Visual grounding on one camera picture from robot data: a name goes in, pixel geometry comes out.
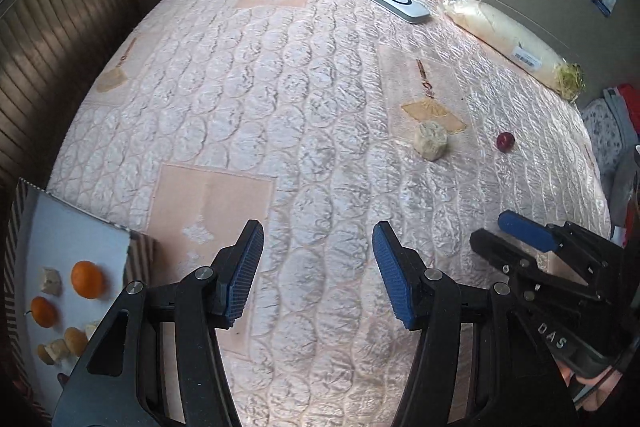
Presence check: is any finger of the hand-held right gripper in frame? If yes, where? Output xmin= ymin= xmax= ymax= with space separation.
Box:
xmin=470 ymin=228 xmax=612 ymax=305
xmin=497 ymin=210 xmax=627 ymax=303

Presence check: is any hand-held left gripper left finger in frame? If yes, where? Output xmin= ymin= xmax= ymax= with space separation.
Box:
xmin=50 ymin=219 xmax=265 ymax=427

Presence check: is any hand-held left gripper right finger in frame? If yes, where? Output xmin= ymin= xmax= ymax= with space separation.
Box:
xmin=372 ymin=221 xmax=581 ymax=427

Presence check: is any white tray with striped rim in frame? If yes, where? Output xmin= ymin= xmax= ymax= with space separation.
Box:
xmin=2 ymin=177 xmax=157 ymax=413

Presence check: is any brown round fruit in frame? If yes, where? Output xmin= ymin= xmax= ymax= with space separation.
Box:
xmin=64 ymin=327 xmax=90 ymax=357

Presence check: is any person's right hand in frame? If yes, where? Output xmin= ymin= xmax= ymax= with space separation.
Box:
xmin=580 ymin=369 xmax=623 ymax=413

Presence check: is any pile of clothes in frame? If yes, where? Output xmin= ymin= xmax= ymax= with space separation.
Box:
xmin=580 ymin=82 xmax=640 ymax=190

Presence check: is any small orange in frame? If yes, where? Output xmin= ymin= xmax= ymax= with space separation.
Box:
xmin=70 ymin=260 xmax=106 ymax=299

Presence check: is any pink quilted mattress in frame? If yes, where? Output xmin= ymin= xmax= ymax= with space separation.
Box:
xmin=47 ymin=0 xmax=616 ymax=427

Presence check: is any bagged white radish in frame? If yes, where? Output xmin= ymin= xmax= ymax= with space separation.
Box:
xmin=437 ymin=0 xmax=586 ymax=102

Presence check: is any large orange with stem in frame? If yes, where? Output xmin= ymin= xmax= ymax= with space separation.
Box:
xmin=24 ymin=296 xmax=59 ymax=329

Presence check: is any flat white device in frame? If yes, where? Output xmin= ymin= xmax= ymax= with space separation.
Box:
xmin=364 ymin=0 xmax=431 ymax=25

